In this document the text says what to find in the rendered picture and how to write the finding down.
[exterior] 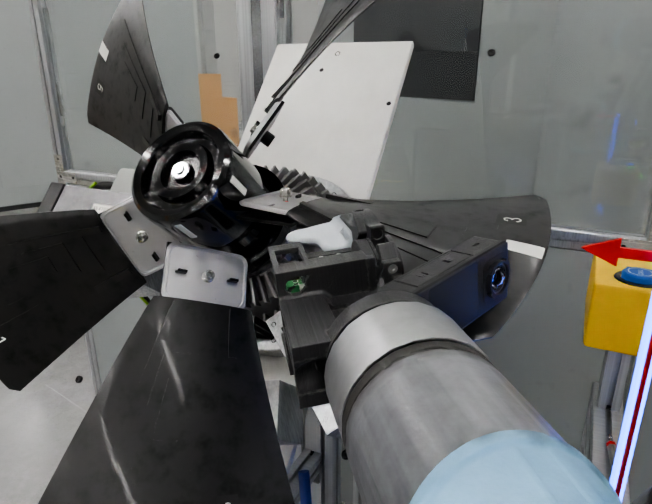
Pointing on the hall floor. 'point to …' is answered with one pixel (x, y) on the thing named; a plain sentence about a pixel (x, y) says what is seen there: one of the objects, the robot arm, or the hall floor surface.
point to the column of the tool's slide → (252, 50)
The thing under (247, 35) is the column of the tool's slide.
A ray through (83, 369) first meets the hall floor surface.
